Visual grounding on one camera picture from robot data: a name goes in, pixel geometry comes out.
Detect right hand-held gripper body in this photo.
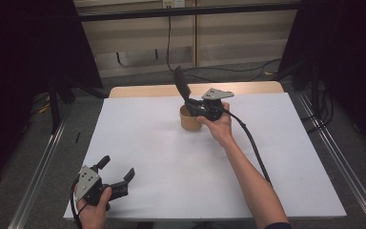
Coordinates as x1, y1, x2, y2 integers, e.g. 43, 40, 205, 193
193, 87, 235, 122

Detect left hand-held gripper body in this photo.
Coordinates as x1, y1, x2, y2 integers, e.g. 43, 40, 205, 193
74, 164, 130, 206

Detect tan utensil holder cup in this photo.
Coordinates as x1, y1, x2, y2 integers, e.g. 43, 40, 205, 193
179, 104, 203, 132

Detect black spatula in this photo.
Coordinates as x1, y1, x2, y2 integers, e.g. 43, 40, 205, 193
173, 65, 194, 106

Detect person's right hand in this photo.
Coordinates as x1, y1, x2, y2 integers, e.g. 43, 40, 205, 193
196, 101, 236, 149

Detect person's left hand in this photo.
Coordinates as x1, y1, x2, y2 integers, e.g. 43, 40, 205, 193
75, 187, 113, 229

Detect white table cover sheet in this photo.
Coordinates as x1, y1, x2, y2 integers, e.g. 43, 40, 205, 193
63, 92, 348, 221

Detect light wooden table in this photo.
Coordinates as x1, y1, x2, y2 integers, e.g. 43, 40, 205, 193
108, 80, 285, 99

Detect black metal stand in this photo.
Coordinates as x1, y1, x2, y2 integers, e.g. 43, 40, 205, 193
46, 74, 77, 135
309, 60, 323, 111

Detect black horizontal bar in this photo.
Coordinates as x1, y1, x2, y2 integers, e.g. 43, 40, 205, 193
77, 2, 300, 23

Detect black curtain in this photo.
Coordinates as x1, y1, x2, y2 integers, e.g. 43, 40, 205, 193
0, 0, 105, 190
276, 0, 366, 158

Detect left hand-held gripper cable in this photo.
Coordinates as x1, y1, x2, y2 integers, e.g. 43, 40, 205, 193
70, 177, 84, 229

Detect hand-held gripper cable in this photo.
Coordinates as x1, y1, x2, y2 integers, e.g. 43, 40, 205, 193
70, 177, 84, 229
215, 106, 274, 188

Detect aluminium floor rail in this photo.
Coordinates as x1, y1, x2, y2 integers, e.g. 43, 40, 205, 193
295, 91, 366, 229
7, 103, 74, 229

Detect right hand-held gripper cable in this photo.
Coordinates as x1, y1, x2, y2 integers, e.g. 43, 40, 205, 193
215, 106, 274, 188

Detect long black wall cable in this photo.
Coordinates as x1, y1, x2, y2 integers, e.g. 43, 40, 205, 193
165, 7, 282, 83

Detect white wall socket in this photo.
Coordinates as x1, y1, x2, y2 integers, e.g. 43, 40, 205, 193
162, 0, 186, 10

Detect black floor cables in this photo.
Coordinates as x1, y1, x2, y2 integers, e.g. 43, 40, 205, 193
300, 85, 336, 134

